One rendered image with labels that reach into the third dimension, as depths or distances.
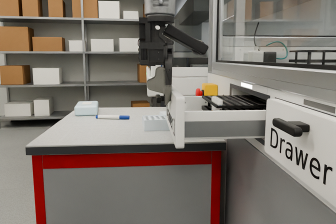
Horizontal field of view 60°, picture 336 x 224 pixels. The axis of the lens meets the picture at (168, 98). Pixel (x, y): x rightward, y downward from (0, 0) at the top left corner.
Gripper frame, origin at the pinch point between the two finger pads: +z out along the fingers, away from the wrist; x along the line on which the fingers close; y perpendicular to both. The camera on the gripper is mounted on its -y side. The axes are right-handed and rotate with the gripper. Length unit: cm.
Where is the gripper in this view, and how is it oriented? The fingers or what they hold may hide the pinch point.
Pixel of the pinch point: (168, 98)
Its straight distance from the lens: 73.7
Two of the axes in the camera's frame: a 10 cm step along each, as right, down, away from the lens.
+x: 0.8, 1.4, -9.9
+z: 0.0, 9.9, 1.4
